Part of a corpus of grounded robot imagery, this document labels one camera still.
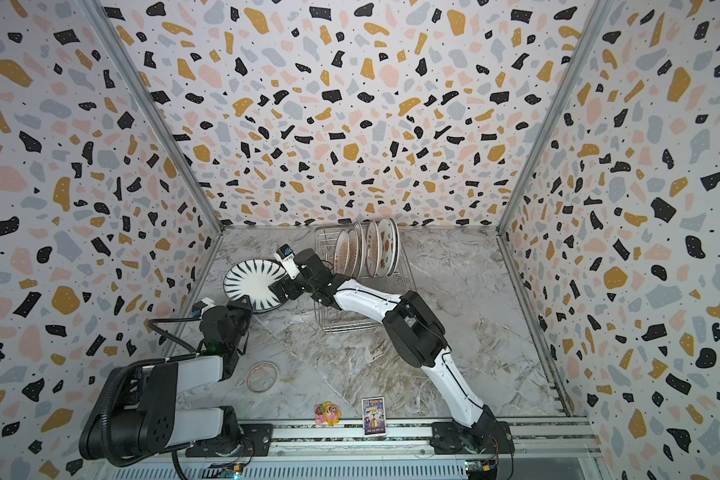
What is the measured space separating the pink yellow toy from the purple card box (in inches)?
2.8

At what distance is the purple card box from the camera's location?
2.50 ft

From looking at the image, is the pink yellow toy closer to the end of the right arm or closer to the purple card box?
the purple card box

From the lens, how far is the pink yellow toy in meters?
0.76

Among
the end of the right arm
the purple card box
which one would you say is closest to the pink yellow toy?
the purple card box
